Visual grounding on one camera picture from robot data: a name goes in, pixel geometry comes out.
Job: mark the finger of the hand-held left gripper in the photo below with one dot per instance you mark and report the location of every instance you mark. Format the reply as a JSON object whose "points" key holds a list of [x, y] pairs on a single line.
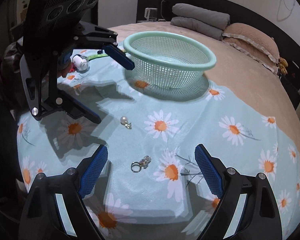
{"points": [[120, 57], [72, 105]]}

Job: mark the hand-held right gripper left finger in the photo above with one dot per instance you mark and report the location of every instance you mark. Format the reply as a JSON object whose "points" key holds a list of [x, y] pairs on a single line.
{"points": [[93, 172]]}

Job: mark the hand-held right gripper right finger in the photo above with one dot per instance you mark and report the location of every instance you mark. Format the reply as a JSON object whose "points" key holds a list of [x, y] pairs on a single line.
{"points": [[210, 172]]}

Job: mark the green plastic mesh basket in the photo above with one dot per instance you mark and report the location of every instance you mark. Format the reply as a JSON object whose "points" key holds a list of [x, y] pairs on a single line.
{"points": [[170, 65]]}

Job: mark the pearl earring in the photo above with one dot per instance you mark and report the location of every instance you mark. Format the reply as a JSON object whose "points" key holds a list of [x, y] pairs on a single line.
{"points": [[124, 120]]}

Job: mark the person's left hand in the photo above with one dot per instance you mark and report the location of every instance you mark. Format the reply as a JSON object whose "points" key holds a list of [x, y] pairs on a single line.
{"points": [[63, 71]]}

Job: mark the red green glossy trinket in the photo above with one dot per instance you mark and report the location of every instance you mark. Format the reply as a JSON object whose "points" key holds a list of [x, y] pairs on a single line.
{"points": [[72, 68]]}

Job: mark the small white round device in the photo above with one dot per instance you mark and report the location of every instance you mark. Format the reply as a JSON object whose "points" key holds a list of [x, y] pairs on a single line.
{"points": [[81, 62]]}

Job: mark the daisy print blue cloth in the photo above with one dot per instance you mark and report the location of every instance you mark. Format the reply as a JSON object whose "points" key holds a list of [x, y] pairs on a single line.
{"points": [[165, 192]]}

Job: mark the small white appliance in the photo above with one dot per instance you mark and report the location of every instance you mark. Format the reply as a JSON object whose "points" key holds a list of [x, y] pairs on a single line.
{"points": [[151, 13]]}

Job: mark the grey folded blanket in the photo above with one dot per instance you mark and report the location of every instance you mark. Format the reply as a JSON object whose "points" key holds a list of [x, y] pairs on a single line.
{"points": [[202, 12], [195, 27]]}

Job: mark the beige frilled pillow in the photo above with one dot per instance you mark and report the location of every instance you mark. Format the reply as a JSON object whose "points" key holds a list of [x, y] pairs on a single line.
{"points": [[245, 50], [252, 37]]}

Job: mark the brown teddy bear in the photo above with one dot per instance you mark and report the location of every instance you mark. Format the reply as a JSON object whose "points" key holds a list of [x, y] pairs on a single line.
{"points": [[283, 65]]}

